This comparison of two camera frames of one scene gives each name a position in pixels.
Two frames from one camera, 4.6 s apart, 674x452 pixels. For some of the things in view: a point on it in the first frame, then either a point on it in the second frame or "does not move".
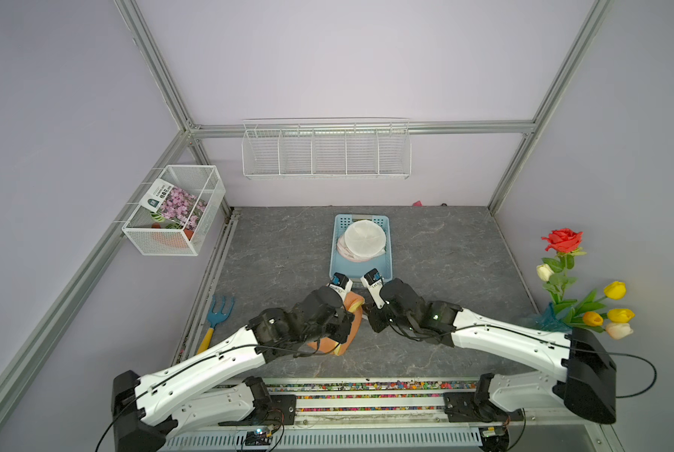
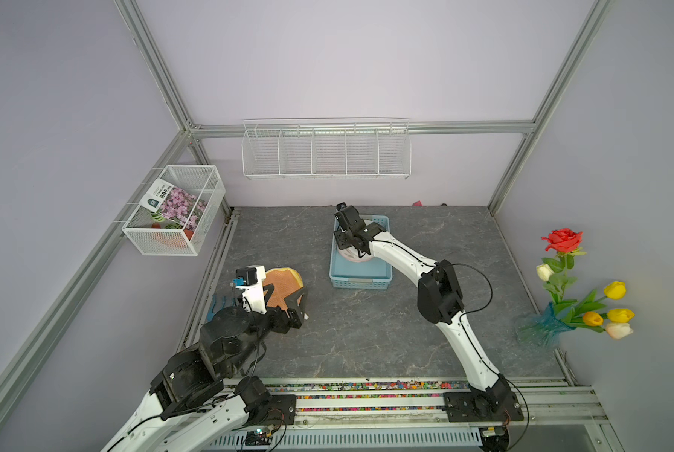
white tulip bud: x=544 y=271 does not move
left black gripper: x=344 y=318 → x=284 y=323
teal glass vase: x=548 y=320 does not move
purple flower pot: x=172 y=207 does not move
